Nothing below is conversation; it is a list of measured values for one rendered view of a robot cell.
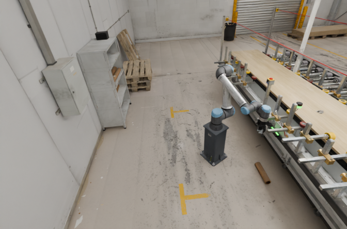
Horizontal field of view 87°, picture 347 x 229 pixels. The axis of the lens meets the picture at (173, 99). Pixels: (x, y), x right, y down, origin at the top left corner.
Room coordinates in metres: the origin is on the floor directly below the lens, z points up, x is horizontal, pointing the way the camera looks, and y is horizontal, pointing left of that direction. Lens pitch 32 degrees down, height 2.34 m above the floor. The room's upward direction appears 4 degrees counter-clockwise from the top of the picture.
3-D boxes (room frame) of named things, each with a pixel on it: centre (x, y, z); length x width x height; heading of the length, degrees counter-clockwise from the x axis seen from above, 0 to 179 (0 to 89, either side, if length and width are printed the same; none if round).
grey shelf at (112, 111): (3.16, 1.21, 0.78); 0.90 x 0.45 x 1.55; 2
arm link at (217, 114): (1.94, -0.58, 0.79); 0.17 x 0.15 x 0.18; 115
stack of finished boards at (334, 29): (8.06, -6.76, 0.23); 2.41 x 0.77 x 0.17; 94
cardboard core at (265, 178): (1.54, -1.17, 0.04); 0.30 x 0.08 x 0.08; 2
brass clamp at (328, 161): (1.05, -1.33, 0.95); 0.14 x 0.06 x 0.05; 2
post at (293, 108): (1.57, -1.30, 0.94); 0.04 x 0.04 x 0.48; 2
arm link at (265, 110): (1.52, -0.96, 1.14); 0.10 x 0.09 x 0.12; 25
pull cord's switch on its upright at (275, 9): (4.18, -2.30, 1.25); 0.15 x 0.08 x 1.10; 2
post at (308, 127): (1.32, -1.31, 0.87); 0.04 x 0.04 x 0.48; 2
